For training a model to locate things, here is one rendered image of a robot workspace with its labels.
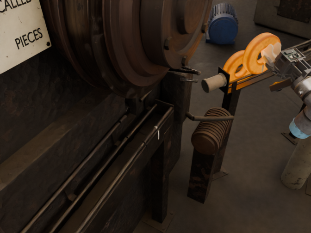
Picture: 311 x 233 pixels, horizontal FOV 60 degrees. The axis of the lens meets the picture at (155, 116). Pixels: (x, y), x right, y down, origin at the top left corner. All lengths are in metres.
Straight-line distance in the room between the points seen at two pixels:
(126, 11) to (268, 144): 1.58
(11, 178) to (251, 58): 0.85
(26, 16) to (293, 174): 1.47
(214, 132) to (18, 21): 0.85
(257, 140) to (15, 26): 1.66
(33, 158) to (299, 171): 1.34
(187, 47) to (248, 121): 1.44
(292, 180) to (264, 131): 0.46
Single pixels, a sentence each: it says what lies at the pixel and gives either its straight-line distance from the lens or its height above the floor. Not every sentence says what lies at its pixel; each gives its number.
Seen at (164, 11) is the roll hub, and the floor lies 1.14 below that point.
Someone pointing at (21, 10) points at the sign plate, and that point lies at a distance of 0.56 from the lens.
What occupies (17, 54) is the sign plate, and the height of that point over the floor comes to 1.08.
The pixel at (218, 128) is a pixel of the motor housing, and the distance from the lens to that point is 1.17.
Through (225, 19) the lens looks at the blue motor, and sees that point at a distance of 2.81.
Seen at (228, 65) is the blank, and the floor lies 0.74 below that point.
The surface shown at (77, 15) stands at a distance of 0.50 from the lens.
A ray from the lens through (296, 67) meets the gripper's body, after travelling 1.01.
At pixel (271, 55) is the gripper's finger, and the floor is 0.85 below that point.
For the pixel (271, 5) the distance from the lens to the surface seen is 3.47.
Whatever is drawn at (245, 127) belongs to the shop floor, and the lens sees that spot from 2.00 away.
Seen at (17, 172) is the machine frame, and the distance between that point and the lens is 0.62.
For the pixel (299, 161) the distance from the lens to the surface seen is 1.59.
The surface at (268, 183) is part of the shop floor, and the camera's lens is 1.73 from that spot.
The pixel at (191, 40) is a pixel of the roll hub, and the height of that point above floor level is 1.02.
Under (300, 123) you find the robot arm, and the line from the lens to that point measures 1.03.
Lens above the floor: 1.32
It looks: 41 degrees down
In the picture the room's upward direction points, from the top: straight up
